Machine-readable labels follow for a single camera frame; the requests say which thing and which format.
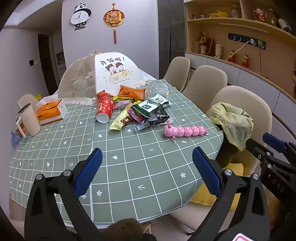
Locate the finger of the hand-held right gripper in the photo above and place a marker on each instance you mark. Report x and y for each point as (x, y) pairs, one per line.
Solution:
(274, 141)
(255, 149)

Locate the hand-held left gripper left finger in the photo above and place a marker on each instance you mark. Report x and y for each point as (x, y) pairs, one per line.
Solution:
(89, 171)

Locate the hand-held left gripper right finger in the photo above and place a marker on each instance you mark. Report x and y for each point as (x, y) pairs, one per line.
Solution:
(204, 171)

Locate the yellow-green trash bag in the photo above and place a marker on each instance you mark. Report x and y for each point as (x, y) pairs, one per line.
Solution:
(231, 120)

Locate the gold snack wrapper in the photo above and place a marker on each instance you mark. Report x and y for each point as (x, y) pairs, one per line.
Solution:
(120, 120)

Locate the red paper cup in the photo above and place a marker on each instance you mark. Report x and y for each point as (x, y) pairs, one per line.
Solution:
(105, 109)

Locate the silver snack wrapper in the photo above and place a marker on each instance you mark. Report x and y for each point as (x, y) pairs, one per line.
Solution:
(142, 127)

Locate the black snack wrapper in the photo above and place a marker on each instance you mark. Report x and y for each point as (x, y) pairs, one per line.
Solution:
(159, 118)

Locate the purple snack wrapper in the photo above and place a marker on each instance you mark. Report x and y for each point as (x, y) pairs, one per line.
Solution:
(136, 115)

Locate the pink snack packet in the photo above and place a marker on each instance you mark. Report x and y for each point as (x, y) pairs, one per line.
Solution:
(122, 103)

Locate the red snack packet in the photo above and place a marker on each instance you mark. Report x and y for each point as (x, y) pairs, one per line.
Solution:
(104, 94)

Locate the dark green snack packet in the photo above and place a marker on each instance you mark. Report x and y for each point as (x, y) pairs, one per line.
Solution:
(144, 108)

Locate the white green snack packet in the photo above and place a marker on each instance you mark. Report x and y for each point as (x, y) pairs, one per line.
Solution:
(159, 100)

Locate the orange snack packet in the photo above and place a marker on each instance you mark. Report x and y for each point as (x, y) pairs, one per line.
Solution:
(131, 92)

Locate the person's right hand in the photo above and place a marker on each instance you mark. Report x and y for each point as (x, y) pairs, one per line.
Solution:
(274, 206)

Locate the person's left hand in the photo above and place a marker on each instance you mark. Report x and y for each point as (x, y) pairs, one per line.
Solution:
(126, 229)

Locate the yellow seat cushion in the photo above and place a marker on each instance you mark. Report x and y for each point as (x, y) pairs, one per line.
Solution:
(203, 197)

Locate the pink caterpillar toy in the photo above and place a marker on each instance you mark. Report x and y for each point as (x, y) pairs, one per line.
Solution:
(185, 131)

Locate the green checked tablecloth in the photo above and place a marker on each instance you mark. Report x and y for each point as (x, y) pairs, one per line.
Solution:
(138, 162)

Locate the beige chair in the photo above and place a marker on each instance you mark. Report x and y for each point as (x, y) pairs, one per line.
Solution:
(240, 97)
(26, 99)
(205, 83)
(177, 69)

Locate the orange white tissue box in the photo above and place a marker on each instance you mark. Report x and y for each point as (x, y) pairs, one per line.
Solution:
(48, 111)

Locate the blue plastic object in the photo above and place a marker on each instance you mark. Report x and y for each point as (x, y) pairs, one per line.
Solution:
(15, 138)

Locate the red figurine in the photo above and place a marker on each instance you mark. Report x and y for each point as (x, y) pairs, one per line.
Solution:
(231, 56)
(245, 61)

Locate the yellow plastic bag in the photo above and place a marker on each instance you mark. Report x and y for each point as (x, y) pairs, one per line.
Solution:
(38, 96)

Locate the grey toothpick holder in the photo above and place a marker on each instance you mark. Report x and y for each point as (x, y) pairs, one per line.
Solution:
(161, 90)

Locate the white cup with lid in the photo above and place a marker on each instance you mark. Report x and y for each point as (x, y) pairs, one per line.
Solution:
(218, 51)

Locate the mesh food cover cartoon print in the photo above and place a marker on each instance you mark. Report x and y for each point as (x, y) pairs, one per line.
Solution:
(115, 69)

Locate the black power strip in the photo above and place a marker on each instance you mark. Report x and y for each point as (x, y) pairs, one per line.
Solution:
(240, 38)

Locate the brown bag with flowers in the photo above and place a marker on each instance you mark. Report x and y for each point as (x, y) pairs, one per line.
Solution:
(207, 45)

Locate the glass jar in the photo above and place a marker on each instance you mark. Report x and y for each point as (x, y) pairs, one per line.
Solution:
(196, 47)

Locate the wine bottle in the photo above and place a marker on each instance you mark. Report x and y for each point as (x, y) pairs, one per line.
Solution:
(283, 24)

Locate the red doll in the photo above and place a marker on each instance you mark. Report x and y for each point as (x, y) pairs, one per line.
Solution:
(260, 15)

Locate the clear glass bottle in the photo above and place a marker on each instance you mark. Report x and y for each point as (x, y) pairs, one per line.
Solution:
(235, 12)

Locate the yellow toy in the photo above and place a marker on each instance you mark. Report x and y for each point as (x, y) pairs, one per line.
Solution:
(218, 14)

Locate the dark glass cabinet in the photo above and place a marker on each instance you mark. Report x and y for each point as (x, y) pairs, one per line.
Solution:
(172, 34)

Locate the small shelf figurines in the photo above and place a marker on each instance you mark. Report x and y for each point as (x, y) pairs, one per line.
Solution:
(197, 15)

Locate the wooden wall shelf unit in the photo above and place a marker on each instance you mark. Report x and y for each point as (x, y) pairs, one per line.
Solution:
(222, 34)

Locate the black wall switch panel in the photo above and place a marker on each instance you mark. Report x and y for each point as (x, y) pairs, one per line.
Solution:
(32, 62)

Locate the panda wall clock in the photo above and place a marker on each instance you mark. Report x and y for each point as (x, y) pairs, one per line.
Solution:
(78, 17)

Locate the red gold wall ornament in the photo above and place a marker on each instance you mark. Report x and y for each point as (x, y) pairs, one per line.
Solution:
(114, 18)

